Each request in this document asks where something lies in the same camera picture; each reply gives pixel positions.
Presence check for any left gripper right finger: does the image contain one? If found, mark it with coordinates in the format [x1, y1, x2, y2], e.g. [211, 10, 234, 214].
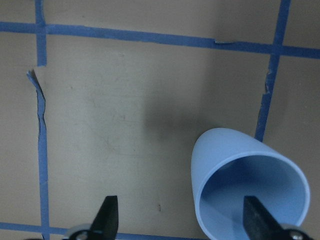
[242, 195, 311, 240]

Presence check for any blue plastic cup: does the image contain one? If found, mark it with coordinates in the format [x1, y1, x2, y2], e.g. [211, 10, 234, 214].
[190, 128, 311, 240]

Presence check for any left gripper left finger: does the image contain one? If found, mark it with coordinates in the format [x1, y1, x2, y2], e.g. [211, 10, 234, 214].
[62, 195, 119, 240]

